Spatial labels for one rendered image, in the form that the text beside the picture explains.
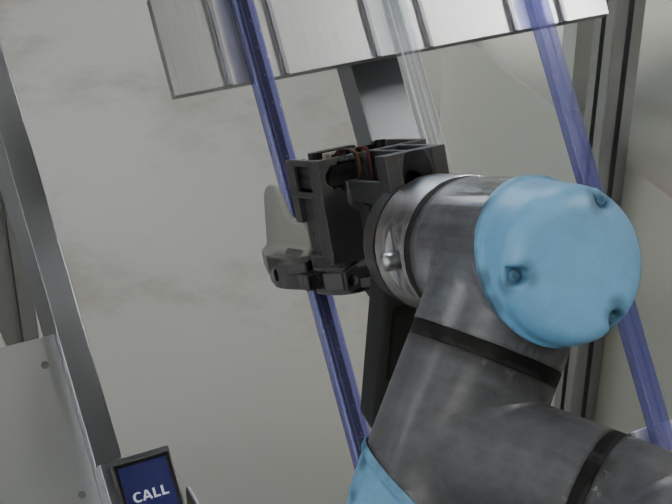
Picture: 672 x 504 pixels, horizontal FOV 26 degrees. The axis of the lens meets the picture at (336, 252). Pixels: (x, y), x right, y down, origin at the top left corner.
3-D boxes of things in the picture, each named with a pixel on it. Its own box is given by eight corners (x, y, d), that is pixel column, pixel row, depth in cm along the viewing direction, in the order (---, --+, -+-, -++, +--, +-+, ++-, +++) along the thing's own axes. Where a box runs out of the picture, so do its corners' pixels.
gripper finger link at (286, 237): (260, 179, 97) (330, 178, 90) (275, 265, 98) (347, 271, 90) (219, 188, 96) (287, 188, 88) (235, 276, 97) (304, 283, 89)
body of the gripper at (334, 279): (389, 137, 91) (479, 137, 80) (412, 271, 92) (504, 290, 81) (276, 161, 88) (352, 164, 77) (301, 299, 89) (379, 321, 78)
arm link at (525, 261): (473, 331, 63) (542, 149, 63) (372, 304, 73) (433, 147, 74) (616, 390, 66) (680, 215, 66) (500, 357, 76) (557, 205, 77)
